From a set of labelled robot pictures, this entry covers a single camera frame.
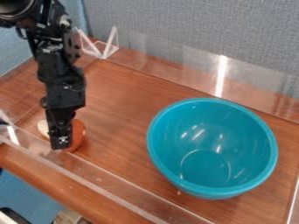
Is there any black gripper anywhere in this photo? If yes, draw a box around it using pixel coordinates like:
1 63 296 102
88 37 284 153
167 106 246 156
36 50 87 150

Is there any brown toy mushroom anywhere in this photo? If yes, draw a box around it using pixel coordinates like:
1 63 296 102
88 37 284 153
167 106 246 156
37 119 87 152

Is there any blue plastic bowl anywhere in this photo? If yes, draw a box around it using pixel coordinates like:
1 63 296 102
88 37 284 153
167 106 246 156
146 98 278 200

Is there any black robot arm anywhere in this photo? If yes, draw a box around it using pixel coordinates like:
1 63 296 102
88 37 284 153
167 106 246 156
0 0 87 151

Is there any clear acrylic left barrier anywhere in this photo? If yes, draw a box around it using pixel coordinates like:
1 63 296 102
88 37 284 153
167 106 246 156
0 58 44 122

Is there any clear acrylic barrier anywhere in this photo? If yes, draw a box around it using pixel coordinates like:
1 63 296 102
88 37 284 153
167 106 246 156
0 58 44 122
0 110 214 224
104 34 299 124

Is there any clear acrylic front barrier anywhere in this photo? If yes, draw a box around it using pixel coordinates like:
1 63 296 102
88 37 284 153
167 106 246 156
0 110 214 224

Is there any clear acrylic back barrier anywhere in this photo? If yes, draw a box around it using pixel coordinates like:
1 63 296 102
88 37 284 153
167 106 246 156
104 34 299 124

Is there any clear acrylic corner bracket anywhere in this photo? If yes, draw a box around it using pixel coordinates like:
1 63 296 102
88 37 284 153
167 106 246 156
75 26 119 60

